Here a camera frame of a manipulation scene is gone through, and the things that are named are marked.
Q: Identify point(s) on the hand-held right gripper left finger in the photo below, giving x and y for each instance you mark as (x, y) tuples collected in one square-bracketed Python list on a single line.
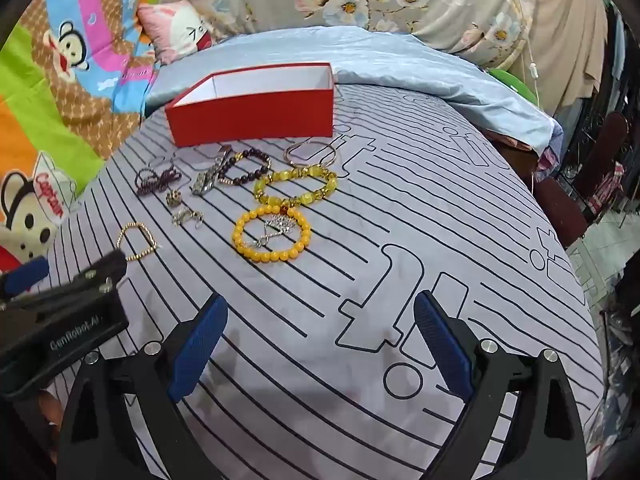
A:
[(199, 347)]

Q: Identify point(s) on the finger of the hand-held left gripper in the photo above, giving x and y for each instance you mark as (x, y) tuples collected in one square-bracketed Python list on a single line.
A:
[(102, 267), (25, 274)]

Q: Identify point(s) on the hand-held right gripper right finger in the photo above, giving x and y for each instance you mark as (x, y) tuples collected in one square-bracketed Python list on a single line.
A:
[(444, 345)]

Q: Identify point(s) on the silver metal wristwatch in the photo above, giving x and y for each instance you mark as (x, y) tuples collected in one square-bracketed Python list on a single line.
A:
[(210, 177)]

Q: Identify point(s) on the rose gold bangle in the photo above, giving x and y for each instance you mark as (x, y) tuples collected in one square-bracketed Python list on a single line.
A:
[(294, 162)]

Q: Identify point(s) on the red cardboard box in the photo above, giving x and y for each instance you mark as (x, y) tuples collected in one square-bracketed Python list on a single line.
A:
[(260, 110)]

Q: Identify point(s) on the person's left hand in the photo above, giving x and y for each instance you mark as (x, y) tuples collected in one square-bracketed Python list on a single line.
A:
[(51, 412)]

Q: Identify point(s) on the small silver clasp ornament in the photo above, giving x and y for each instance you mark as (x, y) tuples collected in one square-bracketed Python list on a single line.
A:
[(182, 217)]

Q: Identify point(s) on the striped grey bedsheet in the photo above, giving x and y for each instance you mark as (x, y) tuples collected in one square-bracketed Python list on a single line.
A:
[(450, 220)]

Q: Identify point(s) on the cartoon monkey printed blanket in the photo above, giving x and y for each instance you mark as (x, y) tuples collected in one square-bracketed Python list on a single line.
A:
[(65, 85)]

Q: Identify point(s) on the dark wooden chair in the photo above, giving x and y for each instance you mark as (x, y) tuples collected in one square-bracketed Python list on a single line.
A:
[(575, 200)]

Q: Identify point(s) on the pink cartoon pillow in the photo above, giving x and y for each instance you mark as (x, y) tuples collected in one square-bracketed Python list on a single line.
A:
[(170, 30)]

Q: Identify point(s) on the green plastic chair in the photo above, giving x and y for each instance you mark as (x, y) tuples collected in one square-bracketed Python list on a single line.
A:
[(515, 85)]

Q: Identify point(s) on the light blue pillow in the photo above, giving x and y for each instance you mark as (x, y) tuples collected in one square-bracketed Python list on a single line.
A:
[(400, 65)]

